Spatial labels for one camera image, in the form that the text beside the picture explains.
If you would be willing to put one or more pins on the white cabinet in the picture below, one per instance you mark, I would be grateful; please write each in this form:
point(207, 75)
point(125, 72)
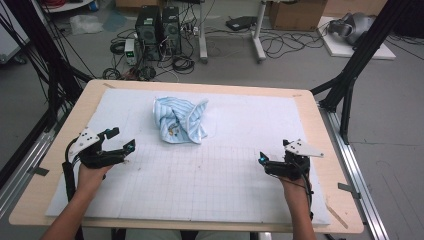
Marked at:
point(10, 36)

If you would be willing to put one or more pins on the thin wooden strip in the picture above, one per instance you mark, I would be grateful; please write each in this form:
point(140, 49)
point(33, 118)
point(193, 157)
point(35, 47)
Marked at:
point(336, 216)

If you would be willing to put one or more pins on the blue striped towel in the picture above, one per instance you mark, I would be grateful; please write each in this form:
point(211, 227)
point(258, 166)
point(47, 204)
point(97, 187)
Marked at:
point(178, 120)

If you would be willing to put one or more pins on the brown cardboard box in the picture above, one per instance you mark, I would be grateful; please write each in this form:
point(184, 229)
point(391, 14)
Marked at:
point(296, 15)

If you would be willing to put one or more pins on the black metal frame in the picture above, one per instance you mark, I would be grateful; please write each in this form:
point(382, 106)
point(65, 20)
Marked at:
point(40, 50)
point(363, 50)

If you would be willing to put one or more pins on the white desk leg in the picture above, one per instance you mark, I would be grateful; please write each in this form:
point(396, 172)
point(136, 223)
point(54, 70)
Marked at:
point(258, 36)
point(202, 33)

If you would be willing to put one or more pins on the white floor board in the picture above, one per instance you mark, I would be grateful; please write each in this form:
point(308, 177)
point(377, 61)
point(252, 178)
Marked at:
point(336, 48)

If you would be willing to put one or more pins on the person's left hand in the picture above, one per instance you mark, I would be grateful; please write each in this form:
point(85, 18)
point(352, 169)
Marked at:
point(90, 180)

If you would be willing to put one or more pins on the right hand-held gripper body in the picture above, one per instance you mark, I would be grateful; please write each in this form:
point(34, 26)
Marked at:
point(290, 168)

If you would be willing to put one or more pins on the clear plastic bag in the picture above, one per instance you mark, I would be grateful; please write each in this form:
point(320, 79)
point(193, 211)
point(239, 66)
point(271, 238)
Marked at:
point(85, 24)

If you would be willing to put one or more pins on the wide black computer tower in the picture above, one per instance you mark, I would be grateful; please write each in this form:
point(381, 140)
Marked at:
point(148, 31)

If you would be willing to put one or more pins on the black flat device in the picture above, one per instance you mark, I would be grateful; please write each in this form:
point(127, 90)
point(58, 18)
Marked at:
point(240, 22)

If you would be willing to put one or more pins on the grey metal bracket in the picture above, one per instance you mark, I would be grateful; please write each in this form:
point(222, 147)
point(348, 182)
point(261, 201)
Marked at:
point(348, 189)

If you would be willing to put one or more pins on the grey headset device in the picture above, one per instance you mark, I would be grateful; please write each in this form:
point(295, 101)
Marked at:
point(355, 26)

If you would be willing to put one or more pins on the white foam mat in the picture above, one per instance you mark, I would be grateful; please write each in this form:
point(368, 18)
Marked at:
point(250, 116)

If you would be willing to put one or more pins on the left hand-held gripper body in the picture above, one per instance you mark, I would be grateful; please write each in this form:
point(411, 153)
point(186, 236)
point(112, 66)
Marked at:
point(96, 156)

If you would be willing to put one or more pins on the white power supply box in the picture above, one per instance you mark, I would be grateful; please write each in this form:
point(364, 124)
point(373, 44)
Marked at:
point(130, 51)

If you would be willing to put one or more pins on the aluminium rail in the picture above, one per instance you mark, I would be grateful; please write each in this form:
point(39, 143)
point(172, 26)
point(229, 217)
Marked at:
point(30, 160)
point(353, 173)

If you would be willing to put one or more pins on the person's right hand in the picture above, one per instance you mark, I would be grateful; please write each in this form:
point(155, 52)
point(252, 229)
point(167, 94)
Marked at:
point(296, 191)

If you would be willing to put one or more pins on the wooden table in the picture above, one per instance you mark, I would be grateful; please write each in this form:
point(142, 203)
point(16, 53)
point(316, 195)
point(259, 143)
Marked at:
point(313, 133)

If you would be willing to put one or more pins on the narrow black computer tower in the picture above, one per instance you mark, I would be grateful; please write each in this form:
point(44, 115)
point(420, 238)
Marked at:
point(171, 30)

